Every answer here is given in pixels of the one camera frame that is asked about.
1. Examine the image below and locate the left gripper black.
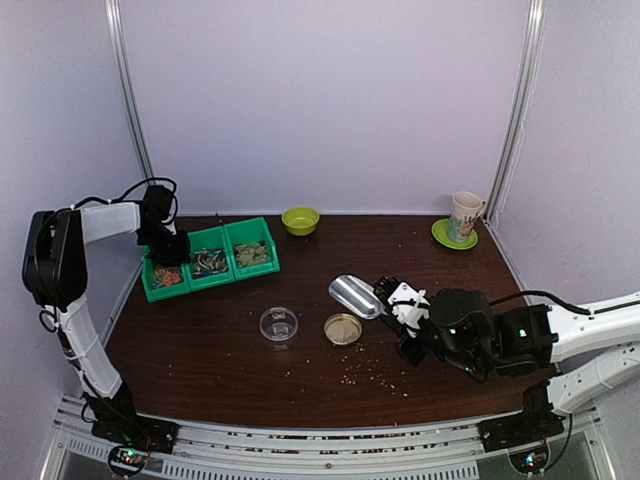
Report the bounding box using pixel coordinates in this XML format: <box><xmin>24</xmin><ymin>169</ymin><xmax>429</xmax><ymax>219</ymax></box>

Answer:
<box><xmin>138</xmin><ymin>224</ymin><xmax>191</xmax><ymax>268</ymax></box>

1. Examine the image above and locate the metal scoop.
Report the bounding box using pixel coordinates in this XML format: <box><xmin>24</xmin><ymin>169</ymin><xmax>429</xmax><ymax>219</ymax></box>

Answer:
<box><xmin>328</xmin><ymin>274</ymin><xmax>384</xmax><ymax>320</ymax></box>

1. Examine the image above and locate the green three-compartment candy bin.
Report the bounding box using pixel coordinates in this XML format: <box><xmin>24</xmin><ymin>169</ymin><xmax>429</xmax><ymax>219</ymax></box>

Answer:
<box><xmin>141</xmin><ymin>217</ymin><xmax>280</xmax><ymax>303</ymax></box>

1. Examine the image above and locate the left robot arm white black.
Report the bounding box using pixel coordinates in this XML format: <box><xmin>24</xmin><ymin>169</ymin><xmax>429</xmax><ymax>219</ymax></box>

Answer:
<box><xmin>22</xmin><ymin>201</ymin><xmax>190</xmax><ymax>400</ymax></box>

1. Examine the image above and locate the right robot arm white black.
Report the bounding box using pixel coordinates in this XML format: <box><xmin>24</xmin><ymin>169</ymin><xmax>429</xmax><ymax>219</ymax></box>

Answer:
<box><xmin>373</xmin><ymin>277</ymin><xmax>639</xmax><ymax>442</ymax></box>

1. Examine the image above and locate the orange candies pile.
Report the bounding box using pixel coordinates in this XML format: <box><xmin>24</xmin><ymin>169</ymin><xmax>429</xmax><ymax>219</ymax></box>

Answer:
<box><xmin>152</xmin><ymin>265</ymin><xmax>184</xmax><ymax>290</ymax></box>

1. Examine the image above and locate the dark wrapped candies pile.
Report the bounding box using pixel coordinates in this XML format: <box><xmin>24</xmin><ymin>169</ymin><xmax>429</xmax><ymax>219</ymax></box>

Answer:
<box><xmin>191</xmin><ymin>249</ymin><xmax>228</xmax><ymax>278</ymax></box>

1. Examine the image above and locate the green wrapped candies pile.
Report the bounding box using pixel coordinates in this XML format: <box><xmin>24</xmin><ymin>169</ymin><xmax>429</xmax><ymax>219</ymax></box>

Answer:
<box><xmin>233</xmin><ymin>242</ymin><xmax>271</xmax><ymax>269</ymax></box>

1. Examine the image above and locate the green saucer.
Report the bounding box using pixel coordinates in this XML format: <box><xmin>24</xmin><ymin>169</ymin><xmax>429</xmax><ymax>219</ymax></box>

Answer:
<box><xmin>431</xmin><ymin>219</ymin><xmax>479</xmax><ymax>251</ymax></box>

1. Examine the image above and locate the small green bowl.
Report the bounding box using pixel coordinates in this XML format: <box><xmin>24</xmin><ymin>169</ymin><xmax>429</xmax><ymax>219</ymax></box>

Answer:
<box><xmin>281</xmin><ymin>207</ymin><xmax>320</xmax><ymax>236</ymax></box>

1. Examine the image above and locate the clear plastic jar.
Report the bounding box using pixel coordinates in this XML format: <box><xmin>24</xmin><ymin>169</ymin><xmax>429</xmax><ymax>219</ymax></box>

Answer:
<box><xmin>259</xmin><ymin>307</ymin><xmax>299</xmax><ymax>351</ymax></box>

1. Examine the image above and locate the patterned ceramic mug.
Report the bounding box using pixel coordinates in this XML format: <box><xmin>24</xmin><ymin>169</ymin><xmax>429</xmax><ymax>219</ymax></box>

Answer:
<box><xmin>448</xmin><ymin>191</ymin><xmax>486</xmax><ymax>235</ymax></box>

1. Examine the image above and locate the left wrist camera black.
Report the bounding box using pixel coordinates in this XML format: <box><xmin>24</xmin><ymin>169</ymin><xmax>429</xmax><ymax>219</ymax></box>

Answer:
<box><xmin>141</xmin><ymin>185</ymin><xmax>175</xmax><ymax>224</ymax></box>

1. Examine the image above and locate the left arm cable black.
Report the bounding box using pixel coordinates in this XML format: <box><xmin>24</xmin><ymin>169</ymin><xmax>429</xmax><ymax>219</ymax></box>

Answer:
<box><xmin>34</xmin><ymin>177</ymin><xmax>179</xmax><ymax>331</ymax></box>

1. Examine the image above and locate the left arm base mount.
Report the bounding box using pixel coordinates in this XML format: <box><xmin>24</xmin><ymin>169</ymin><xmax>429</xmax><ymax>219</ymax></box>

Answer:
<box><xmin>91</xmin><ymin>416</ymin><xmax>179</xmax><ymax>478</ymax></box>

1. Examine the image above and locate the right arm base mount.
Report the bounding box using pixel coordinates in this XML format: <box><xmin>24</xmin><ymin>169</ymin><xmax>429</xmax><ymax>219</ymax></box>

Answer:
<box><xmin>477</xmin><ymin>411</ymin><xmax>564</xmax><ymax>476</ymax></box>

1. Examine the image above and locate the left aluminium frame post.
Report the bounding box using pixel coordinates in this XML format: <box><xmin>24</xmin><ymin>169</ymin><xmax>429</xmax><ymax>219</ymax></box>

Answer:
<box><xmin>104</xmin><ymin>0</ymin><xmax>159</xmax><ymax>184</ymax></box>

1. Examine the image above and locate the aluminium frame post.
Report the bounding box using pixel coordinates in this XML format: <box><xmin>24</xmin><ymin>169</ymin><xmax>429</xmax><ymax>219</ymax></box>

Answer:
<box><xmin>104</xmin><ymin>0</ymin><xmax>159</xmax><ymax>184</ymax></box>
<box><xmin>485</xmin><ymin>0</ymin><xmax>546</xmax><ymax>226</ymax></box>

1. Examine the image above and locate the right aluminium frame post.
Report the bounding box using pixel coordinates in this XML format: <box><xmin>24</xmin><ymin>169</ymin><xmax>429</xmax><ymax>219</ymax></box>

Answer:
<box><xmin>485</xmin><ymin>0</ymin><xmax>546</xmax><ymax>226</ymax></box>

